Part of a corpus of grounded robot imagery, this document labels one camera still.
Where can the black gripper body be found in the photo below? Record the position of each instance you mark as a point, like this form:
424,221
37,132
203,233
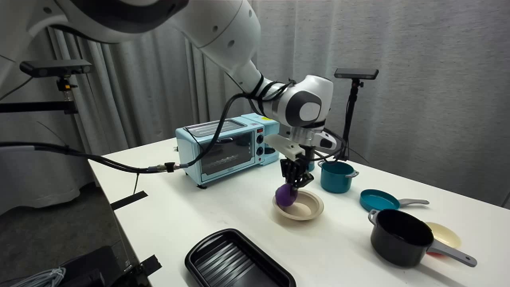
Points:
297,162

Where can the purple plush toy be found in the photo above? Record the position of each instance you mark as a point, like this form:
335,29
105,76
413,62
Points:
284,196

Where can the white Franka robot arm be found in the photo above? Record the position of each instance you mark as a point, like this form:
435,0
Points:
212,25

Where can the beige bowl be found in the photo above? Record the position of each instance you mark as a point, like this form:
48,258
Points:
308,207

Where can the teal pot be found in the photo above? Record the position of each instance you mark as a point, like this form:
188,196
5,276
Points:
335,177

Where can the light blue toaster oven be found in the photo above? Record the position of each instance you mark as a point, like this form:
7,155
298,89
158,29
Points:
228,151

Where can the teal frying pan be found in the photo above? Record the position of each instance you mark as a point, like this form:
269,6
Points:
378,201

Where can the black baking tray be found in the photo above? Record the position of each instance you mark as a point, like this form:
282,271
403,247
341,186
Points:
233,263

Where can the black stand with T-top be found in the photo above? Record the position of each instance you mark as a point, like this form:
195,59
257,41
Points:
356,73

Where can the cream plate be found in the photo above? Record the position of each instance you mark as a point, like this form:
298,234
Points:
446,234

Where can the grey curtain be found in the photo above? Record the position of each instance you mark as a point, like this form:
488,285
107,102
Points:
424,80

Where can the short black tape strip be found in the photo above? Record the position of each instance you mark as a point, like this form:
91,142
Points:
129,199

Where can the clear plastic bag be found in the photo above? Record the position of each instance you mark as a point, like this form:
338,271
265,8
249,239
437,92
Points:
42,277

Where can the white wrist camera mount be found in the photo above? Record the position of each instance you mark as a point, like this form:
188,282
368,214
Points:
297,142

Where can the black camera on bar mount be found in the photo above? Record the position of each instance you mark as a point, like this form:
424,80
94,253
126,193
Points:
53,67

